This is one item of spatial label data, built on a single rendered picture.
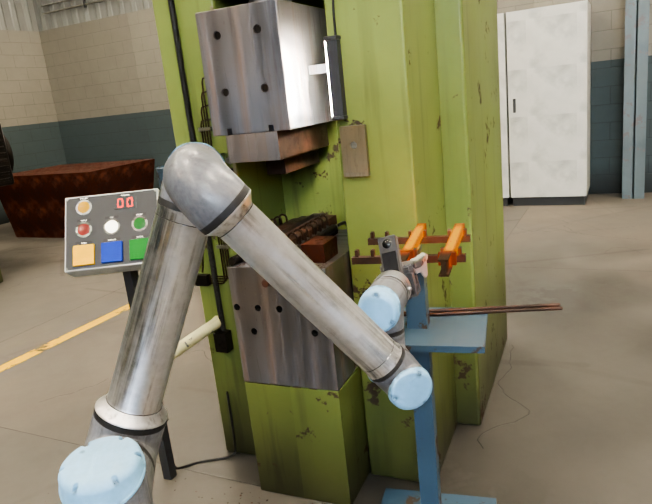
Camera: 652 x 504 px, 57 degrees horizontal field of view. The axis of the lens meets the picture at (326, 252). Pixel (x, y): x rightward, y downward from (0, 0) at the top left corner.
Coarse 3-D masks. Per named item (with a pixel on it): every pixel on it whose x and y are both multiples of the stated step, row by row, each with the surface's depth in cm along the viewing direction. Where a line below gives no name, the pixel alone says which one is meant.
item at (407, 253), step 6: (420, 228) 187; (426, 228) 193; (414, 234) 180; (420, 234) 180; (408, 240) 174; (414, 240) 173; (420, 240) 180; (408, 246) 168; (414, 246) 168; (402, 252) 161; (408, 252) 160; (402, 258) 155; (408, 258) 161
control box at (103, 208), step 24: (120, 192) 219; (144, 192) 218; (72, 216) 217; (96, 216) 216; (120, 216) 216; (144, 216) 216; (72, 240) 214; (96, 240) 214; (120, 240) 214; (72, 264) 212; (96, 264) 212; (120, 264) 211
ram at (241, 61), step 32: (224, 32) 195; (256, 32) 191; (288, 32) 193; (320, 32) 216; (224, 64) 198; (256, 64) 193; (288, 64) 193; (320, 64) 205; (224, 96) 201; (256, 96) 196; (288, 96) 193; (320, 96) 216; (224, 128) 204; (256, 128) 200; (288, 128) 195
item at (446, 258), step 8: (456, 224) 187; (464, 224) 188; (456, 232) 177; (448, 240) 169; (456, 240) 168; (448, 248) 161; (456, 248) 164; (440, 256) 151; (448, 256) 150; (456, 256) 156; (440, 264) 156; (448, 264) 153; (456, 264) 155; (440, 272) 151; (448, 272) 150
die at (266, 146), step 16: (304, 128) 216; (320, 128) 229; (240, 144) 204; (256, 144) 201; (272, 144) 199; (288, 144) 204; (304, 144) 216; (320, 144) 229; (240, 160) 205; (256, 160) 203; (272, 160) 201
